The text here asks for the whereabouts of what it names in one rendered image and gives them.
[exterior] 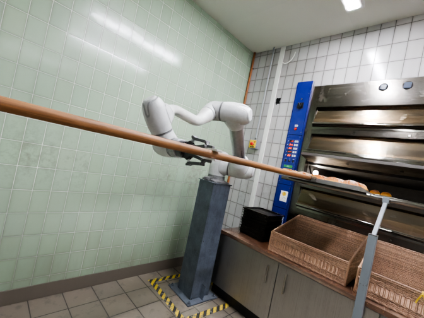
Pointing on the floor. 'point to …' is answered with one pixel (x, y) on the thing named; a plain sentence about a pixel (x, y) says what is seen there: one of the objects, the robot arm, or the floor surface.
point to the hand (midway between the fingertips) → (212, 154)
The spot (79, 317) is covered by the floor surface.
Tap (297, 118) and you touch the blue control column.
